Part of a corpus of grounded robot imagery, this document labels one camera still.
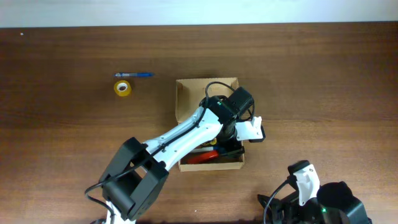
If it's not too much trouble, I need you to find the yellow adhesive tape roll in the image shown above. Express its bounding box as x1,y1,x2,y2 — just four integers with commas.
114,80,132,97

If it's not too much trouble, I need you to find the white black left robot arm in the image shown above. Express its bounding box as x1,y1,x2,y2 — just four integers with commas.
99,87,264,223

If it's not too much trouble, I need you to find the blue ballpoint pen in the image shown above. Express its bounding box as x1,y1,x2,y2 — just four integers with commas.
114,72,154,78

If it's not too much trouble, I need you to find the black yellow correction tape dispenser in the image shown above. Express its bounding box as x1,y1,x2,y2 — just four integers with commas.
202,138,217,146

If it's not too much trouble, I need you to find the brown cardboard box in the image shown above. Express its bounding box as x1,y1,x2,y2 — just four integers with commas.
175,77,244,172

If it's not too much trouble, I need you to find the blue whiteboard marker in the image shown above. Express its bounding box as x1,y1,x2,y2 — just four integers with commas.
190,146,225,153

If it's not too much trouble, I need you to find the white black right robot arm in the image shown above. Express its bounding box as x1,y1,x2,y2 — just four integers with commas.
257,160,373,224

